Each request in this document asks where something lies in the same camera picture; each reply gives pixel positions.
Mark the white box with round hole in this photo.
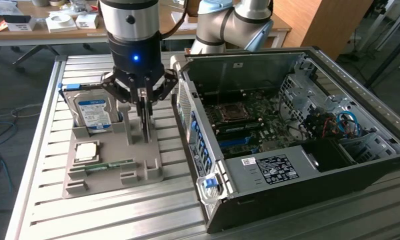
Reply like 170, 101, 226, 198
45, 13, 78, 34

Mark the black green graphics card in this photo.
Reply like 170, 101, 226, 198
135, 96, 153, 145

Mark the blue expansion slot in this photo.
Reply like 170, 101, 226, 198
218, 136, 252, 149

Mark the green RAM stick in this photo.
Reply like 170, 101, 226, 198
69, 159, 135, 173

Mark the open black PC case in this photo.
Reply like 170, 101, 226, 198
167, 45, 400, 235

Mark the black and white box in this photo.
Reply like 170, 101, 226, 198
2, 14, 37, 32

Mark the black metal pole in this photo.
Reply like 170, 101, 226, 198
364, 29, 400, 88

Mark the hard disk with blue carrier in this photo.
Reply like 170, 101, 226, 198
57, 79, 123, 135

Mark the grey power supply unit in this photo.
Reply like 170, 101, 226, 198
224, 146, 321, 195

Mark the black installed RAM stick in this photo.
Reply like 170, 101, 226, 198
216, 119, 264, 135

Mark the grey plastic parts rack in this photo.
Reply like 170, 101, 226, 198
61, 98, 165, 200

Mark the silver CPU chip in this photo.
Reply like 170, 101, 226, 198
74, 143, 99, 162

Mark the wooden desk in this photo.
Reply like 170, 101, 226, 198
0, 0, 121, 73
157, 0, 293, 55

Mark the grey floor cable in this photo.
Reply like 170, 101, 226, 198
0, 103, 43, 119

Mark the black red wire bundle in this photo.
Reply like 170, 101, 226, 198
302, 112, 341, 139

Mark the blue case release latch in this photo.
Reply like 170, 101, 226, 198
201, 176, 218, 189

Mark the green motherboard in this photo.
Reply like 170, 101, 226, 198
198, 89, 308, 161

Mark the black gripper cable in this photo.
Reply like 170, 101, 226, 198
158, 0, 189, 40

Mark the metal CPU socket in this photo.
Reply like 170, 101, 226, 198
218, 102, 248, 121

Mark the blue disk wire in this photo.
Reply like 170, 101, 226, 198
334, 111, 364, 140

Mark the small white box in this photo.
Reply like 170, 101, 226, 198
74, 13, 99, 30

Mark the silver disk bay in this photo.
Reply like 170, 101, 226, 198
336, 132, 397, 165

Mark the white paper stack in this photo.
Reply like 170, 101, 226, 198
178, 12, 200, 31

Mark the blue floor cable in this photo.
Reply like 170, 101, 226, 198
0, 119, 19, 198

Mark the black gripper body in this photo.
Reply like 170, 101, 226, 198
106, 31, 165, 88

